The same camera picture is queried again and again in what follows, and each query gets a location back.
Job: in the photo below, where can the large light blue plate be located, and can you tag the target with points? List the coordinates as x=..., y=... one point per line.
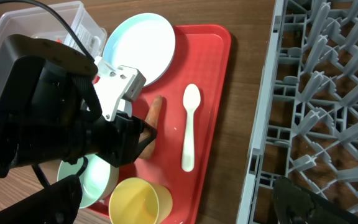
x=146, y=42

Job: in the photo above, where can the orange carrot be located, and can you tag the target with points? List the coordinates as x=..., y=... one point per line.
x=152, y=119

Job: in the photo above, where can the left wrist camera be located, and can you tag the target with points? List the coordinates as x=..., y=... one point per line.
x=116, y=84

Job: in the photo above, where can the yellow plastic cup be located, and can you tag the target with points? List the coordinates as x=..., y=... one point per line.
x=137, y=201

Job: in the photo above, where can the clear plastic bin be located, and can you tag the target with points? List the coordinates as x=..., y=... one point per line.
x=35, y=22

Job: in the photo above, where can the grey dishwasher rack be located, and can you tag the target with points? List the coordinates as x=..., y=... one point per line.
x=306, y=122

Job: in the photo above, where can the red serving tray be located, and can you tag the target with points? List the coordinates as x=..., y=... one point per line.
x=201, y=56

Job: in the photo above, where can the green bowl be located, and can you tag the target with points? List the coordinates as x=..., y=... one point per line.
x=97, y=181

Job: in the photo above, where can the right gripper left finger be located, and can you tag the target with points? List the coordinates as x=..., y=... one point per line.
x=57, y=203

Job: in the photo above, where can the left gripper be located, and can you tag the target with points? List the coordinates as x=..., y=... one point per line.
x=119, y=142

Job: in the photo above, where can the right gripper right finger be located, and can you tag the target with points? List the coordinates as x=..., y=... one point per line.
x=294, y=204

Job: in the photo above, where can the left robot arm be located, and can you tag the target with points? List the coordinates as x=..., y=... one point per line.
x=49, y=109

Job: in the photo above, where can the white plastic spoon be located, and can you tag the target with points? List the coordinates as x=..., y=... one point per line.
x=191, y=101

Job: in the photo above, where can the light blue bowl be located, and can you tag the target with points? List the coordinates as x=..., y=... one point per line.
x=125, y=107

